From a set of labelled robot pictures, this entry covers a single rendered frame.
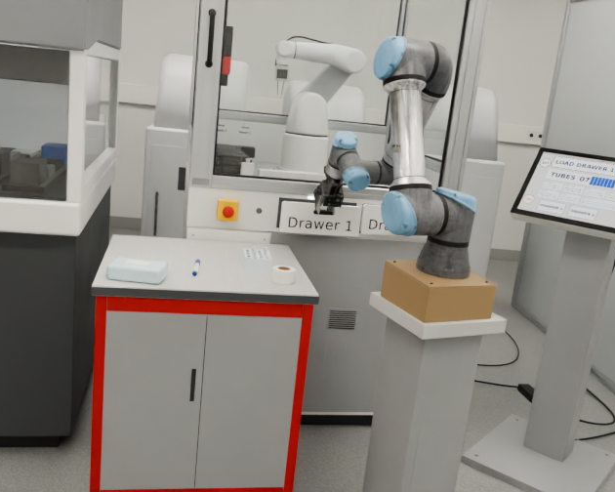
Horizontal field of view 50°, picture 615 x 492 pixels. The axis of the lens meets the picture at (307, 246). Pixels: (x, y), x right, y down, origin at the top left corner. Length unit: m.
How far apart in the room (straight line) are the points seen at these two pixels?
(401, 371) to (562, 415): 0.98
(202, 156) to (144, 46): 3.38
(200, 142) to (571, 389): 1.64
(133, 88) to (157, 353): 3.94
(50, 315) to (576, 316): 1.85
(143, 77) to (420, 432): 4.30
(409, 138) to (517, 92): 4.29
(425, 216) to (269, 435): 0.81
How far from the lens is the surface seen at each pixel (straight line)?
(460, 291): 1.82
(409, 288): 1.83
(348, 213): 2.40
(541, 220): 2.53
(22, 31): 2.15
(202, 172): 2.38
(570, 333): 2.67
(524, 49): 6.08
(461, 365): 1.95
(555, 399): 2.76
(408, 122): 1.81
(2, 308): 2.38
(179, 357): 1.93
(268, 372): 1.97
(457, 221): 1.83
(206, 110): 2.36
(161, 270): 1.87
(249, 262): 2.06
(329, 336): 2.61
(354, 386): 2.72
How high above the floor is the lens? 1.33
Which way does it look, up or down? 13 degrees down
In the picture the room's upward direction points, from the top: 6 degrees clockwise
